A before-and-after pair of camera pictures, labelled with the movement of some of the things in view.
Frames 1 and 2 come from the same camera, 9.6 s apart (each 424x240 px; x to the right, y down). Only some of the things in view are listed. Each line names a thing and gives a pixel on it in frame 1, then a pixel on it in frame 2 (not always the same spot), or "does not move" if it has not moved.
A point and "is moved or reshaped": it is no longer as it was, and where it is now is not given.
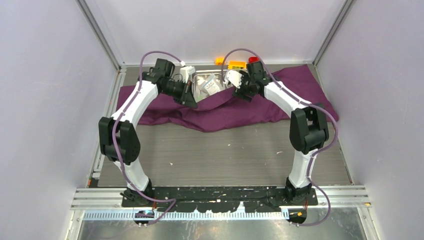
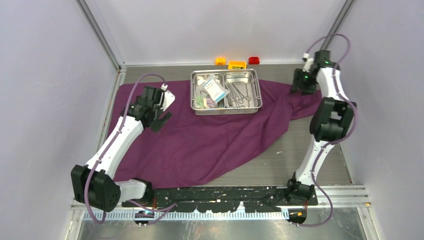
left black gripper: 186,97 → 157,124
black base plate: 220,199 does not move
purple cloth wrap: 301,79 is moved or reshaped
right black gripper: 239,92 → 298,74
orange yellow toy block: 237,65 does not move
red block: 253,59 does not move
